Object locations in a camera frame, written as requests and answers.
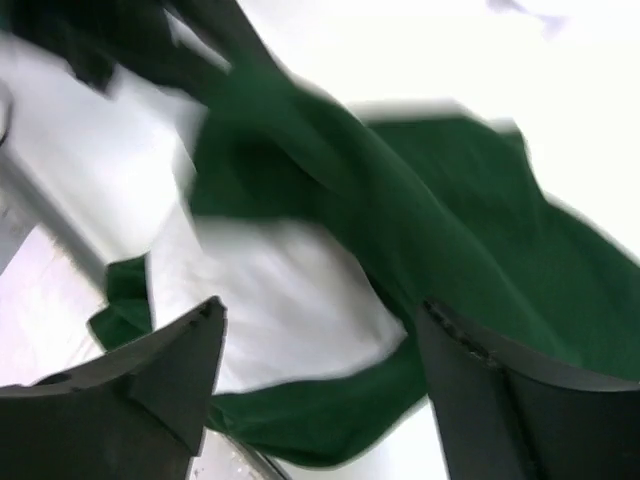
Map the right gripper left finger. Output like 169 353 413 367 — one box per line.
1 297 226 480

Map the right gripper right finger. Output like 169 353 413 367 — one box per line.
416 302 639 480

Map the green and white t-shirt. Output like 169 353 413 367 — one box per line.
1 1 639 468

